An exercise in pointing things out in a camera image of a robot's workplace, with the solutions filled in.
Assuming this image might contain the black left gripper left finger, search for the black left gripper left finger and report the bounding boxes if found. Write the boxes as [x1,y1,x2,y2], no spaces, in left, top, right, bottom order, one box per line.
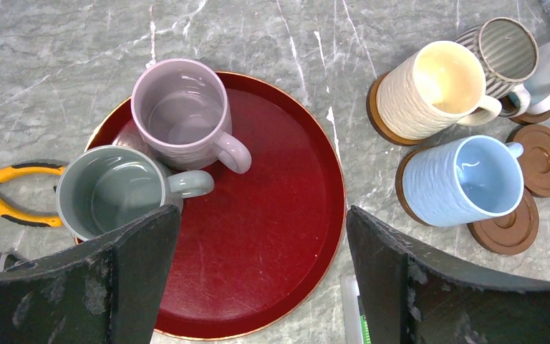
[0,205,181,343]

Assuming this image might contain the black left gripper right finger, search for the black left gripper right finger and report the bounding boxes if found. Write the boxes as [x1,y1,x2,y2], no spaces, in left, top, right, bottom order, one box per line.
[346,206,550,343]

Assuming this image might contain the grey-green ceramic mug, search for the grey-green ceramic mug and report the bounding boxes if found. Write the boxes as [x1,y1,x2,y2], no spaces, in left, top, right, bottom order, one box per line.
[56,145,215,241]

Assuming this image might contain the light blue ceramic mug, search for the light blue ceramic mug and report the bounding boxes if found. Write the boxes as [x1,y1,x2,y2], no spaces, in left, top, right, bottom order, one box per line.
[395,135,525,227]

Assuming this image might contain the brown wooden coaster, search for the brown wooden coaster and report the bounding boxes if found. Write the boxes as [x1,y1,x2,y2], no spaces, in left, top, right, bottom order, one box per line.
[366,72,426,146]
[507,124,550,198]
[394,147,430,227]
[468,188,540,255]
[500,96,550,125]

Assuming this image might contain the mauve ceramic mug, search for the mauve ceramic mug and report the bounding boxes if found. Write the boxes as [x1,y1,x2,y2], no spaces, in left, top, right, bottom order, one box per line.
[130,59,252,174]

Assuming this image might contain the cream ribbed ceramic mug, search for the cream ribbed ceramic mug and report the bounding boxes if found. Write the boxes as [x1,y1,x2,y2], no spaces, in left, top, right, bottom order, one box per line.
[377,41,502,140]

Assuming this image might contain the grey ribbed ceramic cup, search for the grey ribbed ceramic cup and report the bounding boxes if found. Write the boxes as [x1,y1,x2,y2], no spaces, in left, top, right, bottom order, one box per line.
[454,17,539,118]

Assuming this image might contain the green label plastic box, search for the green label plastic box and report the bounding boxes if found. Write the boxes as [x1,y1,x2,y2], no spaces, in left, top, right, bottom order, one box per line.
[340,275,372,344]

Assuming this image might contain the dark red round tray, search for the dark red round tray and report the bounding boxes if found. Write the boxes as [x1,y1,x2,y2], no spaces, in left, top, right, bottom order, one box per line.
[74,71,347,342]

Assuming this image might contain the yellow handled needle-nose pliers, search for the yellow handled needle-nose pliers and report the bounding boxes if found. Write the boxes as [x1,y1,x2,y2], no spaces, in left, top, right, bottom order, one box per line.
[0,162,67,229]

